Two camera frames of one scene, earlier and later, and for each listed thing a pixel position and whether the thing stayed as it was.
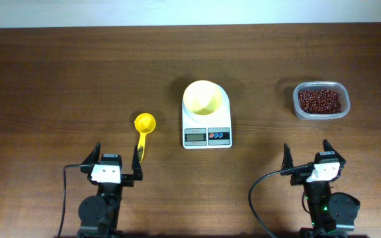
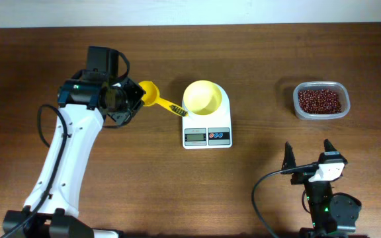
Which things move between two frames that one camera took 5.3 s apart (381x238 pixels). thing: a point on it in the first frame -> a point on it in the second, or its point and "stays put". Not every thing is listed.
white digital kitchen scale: x=210 y=131 stays put
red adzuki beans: x=319 y=101 stays put
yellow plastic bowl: x=202 y=97 stays put
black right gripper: x=298 y=178 stays put
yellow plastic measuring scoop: x=144 y=123 -> x=152 y=97
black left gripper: x=129 y=180 -> x=129 y=88
